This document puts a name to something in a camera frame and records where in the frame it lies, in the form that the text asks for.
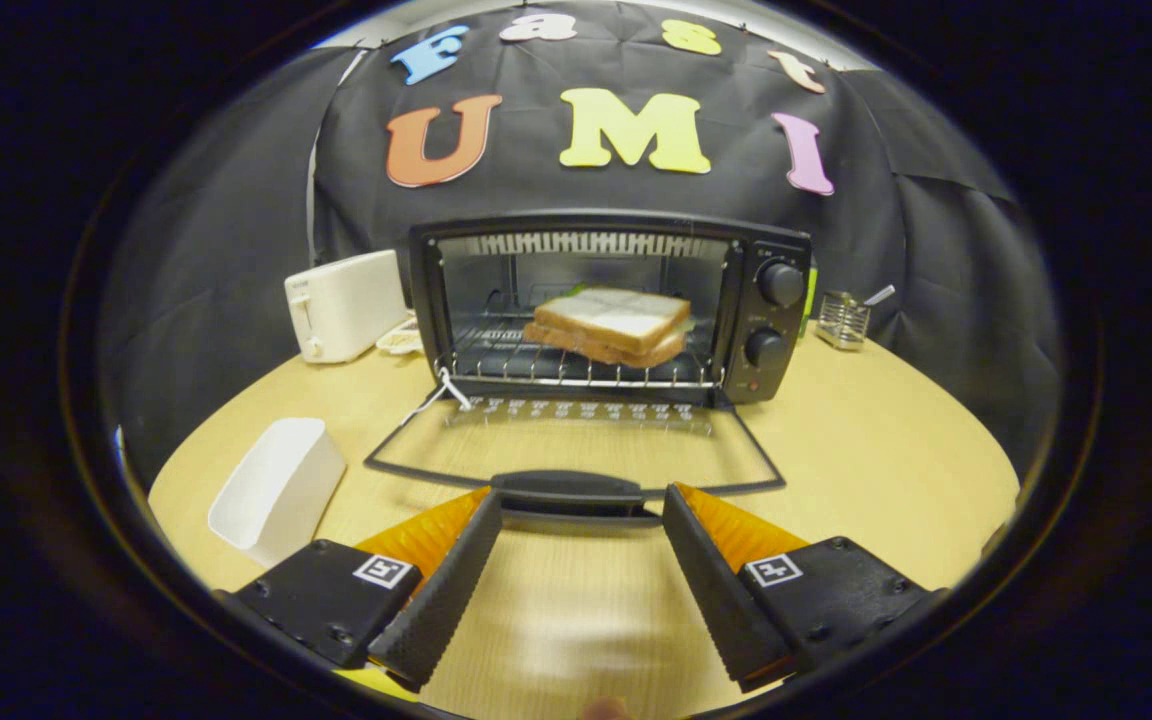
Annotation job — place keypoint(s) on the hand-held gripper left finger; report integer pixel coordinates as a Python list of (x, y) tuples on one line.
[(451, 590)]

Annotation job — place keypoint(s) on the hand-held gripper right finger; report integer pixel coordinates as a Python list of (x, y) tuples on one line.
[(721, 590)]

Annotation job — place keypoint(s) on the black backdrop cloth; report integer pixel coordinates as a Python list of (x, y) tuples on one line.
[(936, 260)]

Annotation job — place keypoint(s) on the white pop-up toaster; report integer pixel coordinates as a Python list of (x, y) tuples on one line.
[(351, 305)]

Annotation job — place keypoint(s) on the white plastic container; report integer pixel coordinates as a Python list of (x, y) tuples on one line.
[(276, 490)]

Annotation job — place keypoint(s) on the green object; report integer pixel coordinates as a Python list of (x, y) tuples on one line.
[(811, 290)]

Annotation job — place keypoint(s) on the small white dish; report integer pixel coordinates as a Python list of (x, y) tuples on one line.
[(401, 338)]

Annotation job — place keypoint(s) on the toast sandwich with lettuce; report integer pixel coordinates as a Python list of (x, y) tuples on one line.
[(616, 315)]

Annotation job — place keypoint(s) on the black toaster oven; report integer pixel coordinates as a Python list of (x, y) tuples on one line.
[(776, 320)]

